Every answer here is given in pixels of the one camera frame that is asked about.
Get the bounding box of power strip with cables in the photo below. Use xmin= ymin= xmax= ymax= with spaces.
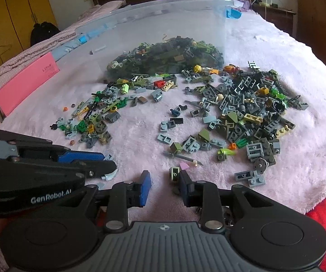
xmin=252 ymin=0 xmax=280 ymax=8

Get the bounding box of clear plastic storage bin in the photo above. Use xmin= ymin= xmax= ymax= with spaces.
xmin=56 ymin=0 xmax=243 ymax=83

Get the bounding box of striped pink quilt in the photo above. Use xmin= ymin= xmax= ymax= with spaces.
xmin=0 ymin=0 xmax=125 ymax=119

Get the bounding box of purple frilled pillow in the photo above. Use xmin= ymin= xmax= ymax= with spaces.
xmin=172 ymin=0 xmax=250 ymax=14

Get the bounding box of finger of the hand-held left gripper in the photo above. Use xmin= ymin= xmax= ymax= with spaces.
xmin=0 ymin=129 xmax=105 ymax=164
xmin=8 ymin=155 xmax=117 ymax=179

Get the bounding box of grey toy sword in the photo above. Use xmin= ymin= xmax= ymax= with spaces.
xmin=163 ymin=151 xmax=205 ymax=167

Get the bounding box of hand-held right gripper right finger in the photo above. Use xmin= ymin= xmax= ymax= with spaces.
xmin=179 ymin=172 xmax=277 ymax=231

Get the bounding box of pile of bricks inside bin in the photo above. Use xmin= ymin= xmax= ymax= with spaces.
xmin=106 ymin=35 xmax=226 ymax=78

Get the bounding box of yellow wardrobe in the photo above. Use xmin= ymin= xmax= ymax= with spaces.
xmin=0 ymin=0 xmax=58 ymax=73

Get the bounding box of pink cardboard box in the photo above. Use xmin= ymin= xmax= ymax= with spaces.
xmin=0 ymin=51 xmax=60 ymax=123

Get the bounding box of black bag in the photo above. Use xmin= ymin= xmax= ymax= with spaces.
xmin=30 ymin=22 xmax=61 ymax=47

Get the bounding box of yellow-haired toy minifigure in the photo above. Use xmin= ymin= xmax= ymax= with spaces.
xmin=194 ymin=65 xmax=219 ymax=76

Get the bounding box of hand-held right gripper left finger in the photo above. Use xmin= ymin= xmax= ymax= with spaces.
xmin=60 ymin=170 xmax=152 ymax=231

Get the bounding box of wooden nightstand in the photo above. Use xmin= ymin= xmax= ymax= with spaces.
xmin=252 ymin=3 xmax=297 ymax=37

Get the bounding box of light blue curved toy piece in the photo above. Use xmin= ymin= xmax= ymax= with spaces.
xmin=101 ymin=166 xmax=118 ymax=181

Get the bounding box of brown wooden cabinet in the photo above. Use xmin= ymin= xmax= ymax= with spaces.
xmin=296 ymin=0 xmax=326 ymax=85

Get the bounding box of grey brick heap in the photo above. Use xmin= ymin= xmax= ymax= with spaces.
xmin=157 ymin=61 xmax=310 ymax=188

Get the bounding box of orange toy minifigure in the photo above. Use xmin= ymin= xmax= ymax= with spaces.
xmin=225 ymin=64 xmax=244 ymax=75

